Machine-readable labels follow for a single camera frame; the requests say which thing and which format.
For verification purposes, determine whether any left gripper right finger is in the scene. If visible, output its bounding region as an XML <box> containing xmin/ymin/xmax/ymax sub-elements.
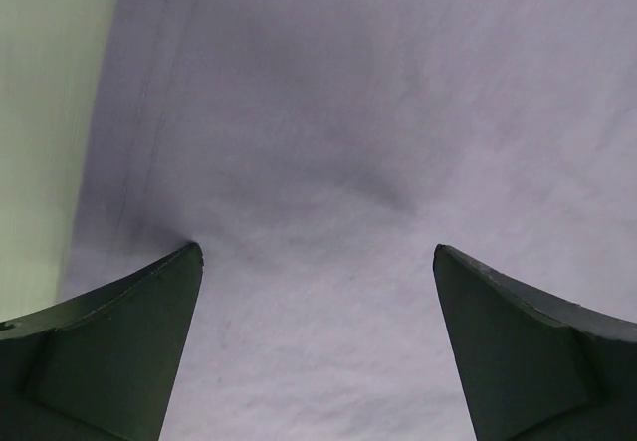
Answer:
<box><xmin>433</xmin><ymin>245</ymin><xmax>636</xmax><ymax>440</ymax></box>

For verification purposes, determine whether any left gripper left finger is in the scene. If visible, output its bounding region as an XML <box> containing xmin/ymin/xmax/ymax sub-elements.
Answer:
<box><xmin>1</xmin><ymin>242</ymin><xmax>203</xmax><ymax>440</ymax></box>

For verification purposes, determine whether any purple t shirt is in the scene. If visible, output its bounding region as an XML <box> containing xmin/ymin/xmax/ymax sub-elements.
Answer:
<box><xmin>63</xmin><ymin>0</ymin><xmax>636</xmax><ymax>440</ymax></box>

